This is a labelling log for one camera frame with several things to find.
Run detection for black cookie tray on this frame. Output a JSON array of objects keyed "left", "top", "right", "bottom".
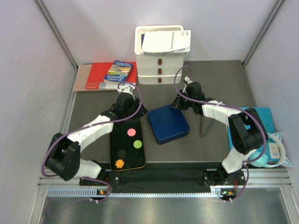
[{"left": 109, "top": 119, "right": 146, "bottom": 172}]

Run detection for blue tin lid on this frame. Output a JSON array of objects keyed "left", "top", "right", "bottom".
[{"left": 147, "top": 105, "right": 190, "bottom": 145}]

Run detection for grey metal tongs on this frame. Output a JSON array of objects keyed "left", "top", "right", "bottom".
[{"left": 199, "top": 116, "right": 215, "bottom": 138}]

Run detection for white stacked drawer box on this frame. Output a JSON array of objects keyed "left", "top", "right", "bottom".
[{"left": 135, "top": 25, "right": 185, "bottom": 84}]

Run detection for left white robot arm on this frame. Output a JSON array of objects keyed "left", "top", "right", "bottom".
[{"left": 42, "top": 92, "right": 146, "bottom": 185}]

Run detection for blue paperback book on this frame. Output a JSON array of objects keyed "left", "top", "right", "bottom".
[{"left": 103, "top": 61, "right": 134, "bottom": 84}]

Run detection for white spiral notebook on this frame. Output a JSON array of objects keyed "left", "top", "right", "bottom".
[{"left": 141, "top": 30, "right": 191, "bottom": 56}]

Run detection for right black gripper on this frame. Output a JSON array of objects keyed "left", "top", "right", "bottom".
[{"left": 171, "top": 90, "right": 195, "bottom": 111}]

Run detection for purple cable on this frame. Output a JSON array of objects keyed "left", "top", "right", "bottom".
[
  {"left": 174, "top": 65, "right": 267, "bottom": 201},
  {"left": 41, "top": 82, "right": 142, "bottom": 201}
]

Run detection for pink round cookie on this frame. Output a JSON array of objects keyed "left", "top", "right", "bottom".
[{"left": 127, "top": 128, "right": 136, "bottom": 137}]

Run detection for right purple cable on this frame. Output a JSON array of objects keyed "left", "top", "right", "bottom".
[{"left": 174, "top": 65, "right": 267, "bottom": 201}]

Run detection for teal cat-ear headphones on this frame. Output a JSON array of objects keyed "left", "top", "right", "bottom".
[{"left": 250, "top": 133, "right": 292, "bottom": 168}]

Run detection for orange flower cookie bottom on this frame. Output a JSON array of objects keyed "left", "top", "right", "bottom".
[{"left": 115, "top": 159, "right": 125, "bottom": 169}]

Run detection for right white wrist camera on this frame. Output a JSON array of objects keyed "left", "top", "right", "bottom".
[{"left": 183, "top": 76, "right": 192, "bottom": 94}]

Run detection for green round cookie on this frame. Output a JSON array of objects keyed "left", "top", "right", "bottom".
[{"left": 133, "top": 140, "right": 142, "bottom": 149}]

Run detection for red book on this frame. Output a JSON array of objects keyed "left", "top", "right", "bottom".
[{"left": 85, "top": 61, "right": 137, "bottom": 90}]

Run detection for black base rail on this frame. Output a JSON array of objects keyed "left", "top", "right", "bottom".
[{"left": 79, "top": 162, "right": 225, "bottom": 193}]

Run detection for black sandwich cookie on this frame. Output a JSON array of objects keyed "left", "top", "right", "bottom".
[{"left": 117, "top": 149, "right": 126, "bottom": 158}]

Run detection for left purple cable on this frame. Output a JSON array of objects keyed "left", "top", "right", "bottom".
[{"left": 41, "top": 82, "right": 142, "bottom": 201}]

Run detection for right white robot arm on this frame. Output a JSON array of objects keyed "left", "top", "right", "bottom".
[{"left": 171, "top": 77, "right": 268, "bottom": 185}]

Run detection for teal folder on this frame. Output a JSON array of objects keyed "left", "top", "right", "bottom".
[{"left": 226, "top": 106, "right": 276, "bottom": 161}]

